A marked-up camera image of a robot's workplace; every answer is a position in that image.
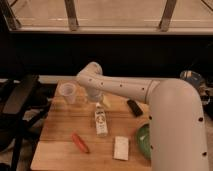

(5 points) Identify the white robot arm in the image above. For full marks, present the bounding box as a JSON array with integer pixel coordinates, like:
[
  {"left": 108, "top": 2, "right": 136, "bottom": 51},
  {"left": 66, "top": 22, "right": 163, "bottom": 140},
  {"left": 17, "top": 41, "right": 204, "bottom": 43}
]
[{"left": 76, "top": 62, "right": 210, "bottom": 171}]

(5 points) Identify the white bottle lying down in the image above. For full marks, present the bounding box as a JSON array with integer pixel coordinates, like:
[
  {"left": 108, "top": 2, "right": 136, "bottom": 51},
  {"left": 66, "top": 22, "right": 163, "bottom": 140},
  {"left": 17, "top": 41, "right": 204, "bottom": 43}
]
[{"left": 95, "top": 103, "right": 108, "bottom": 137}]

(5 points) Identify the black rectangular block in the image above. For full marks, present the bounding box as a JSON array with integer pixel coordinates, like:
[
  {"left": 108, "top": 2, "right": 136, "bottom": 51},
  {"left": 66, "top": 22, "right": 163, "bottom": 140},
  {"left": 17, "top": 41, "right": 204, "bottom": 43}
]
[{"left": 127, "top": 99, "right": 143, "bottom": 117}]

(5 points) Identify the clear plastic cup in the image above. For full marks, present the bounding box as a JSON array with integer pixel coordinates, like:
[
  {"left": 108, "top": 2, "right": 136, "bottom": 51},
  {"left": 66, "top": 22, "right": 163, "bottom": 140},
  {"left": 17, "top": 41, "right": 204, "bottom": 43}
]
[{"left": 58, "top": 83, "right": 77, "bottom": 104}]

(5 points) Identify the white sponge block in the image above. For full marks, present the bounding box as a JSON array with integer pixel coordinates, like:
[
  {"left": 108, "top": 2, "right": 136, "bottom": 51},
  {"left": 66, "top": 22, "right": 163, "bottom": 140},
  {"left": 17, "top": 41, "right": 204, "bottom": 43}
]
[{"left": 113, "top": 136, "right": 129, "bottom": 161}]

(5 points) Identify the orange carrot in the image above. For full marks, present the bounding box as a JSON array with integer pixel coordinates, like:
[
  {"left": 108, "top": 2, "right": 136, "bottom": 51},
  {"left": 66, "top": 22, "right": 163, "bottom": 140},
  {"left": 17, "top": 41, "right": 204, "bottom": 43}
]
[{"left": 71, "top": 133, "right": 90, "bottom": 153}]

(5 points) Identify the green bowl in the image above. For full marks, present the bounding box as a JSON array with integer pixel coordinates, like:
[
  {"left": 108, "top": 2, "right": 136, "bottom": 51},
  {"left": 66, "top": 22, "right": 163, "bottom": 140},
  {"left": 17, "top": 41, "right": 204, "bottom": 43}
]
[{"left": 136, "top": 124, "right": 151, "bottom": 160}]

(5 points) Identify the black chair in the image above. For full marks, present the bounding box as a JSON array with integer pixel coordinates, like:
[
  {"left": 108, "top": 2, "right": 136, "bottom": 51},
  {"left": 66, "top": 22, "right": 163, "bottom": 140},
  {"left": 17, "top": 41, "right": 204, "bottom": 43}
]
[{"left": 0, "top": 75, "right": 51, "bottom": 171}]

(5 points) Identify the blue round object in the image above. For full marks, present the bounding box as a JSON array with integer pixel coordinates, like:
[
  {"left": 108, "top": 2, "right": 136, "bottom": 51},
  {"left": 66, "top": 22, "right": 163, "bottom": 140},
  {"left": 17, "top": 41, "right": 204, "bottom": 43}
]
[{"left": 180, "top": 70, "right": 211, "bottom": 106}]

